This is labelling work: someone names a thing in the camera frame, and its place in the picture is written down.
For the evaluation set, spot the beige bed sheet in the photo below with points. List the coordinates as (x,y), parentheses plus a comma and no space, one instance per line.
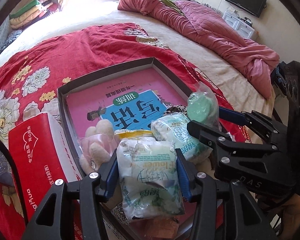
(235,87)

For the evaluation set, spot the leopard print scrunchie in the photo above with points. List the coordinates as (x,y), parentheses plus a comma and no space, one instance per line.
(176,109)

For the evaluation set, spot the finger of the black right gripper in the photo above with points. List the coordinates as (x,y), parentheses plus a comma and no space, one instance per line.
(222,143)
(269,130)

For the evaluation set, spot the grey tray with pink book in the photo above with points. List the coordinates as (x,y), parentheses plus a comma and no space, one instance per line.
(83,86)

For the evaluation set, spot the cream plush bear purple cloth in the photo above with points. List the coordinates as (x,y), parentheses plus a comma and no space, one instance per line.
(97,146)

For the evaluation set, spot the red tissue box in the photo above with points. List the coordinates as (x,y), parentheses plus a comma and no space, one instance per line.
(41,154)

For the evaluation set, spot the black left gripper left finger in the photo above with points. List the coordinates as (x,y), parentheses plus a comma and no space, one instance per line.
(54,217)

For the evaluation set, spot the yellow white plastic bag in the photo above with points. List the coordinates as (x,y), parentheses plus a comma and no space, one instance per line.
(125,133)

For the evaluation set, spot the pink quilted duvet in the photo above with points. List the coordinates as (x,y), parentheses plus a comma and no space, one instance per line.
(205,27)

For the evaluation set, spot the green item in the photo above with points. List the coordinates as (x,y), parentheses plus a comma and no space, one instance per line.
(202,106)

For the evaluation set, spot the clear plastic bag pink item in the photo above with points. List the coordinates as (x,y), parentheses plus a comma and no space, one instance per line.
(163,228)

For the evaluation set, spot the white drawer cabinet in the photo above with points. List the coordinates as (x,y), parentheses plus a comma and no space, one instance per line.
(242,28)

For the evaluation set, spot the stack of folded blankets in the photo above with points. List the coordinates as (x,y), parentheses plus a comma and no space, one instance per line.
(32,12)

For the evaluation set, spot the red floral blanket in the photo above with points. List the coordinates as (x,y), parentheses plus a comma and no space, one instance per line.
(29,80)

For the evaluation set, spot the dark patterned pillow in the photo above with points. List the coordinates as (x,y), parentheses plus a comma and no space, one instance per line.
(11,38)

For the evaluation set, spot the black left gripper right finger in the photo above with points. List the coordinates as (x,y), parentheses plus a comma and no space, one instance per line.
(223,210)

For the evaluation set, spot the green floral tissue pack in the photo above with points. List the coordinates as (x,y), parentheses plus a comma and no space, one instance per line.
(148,179)

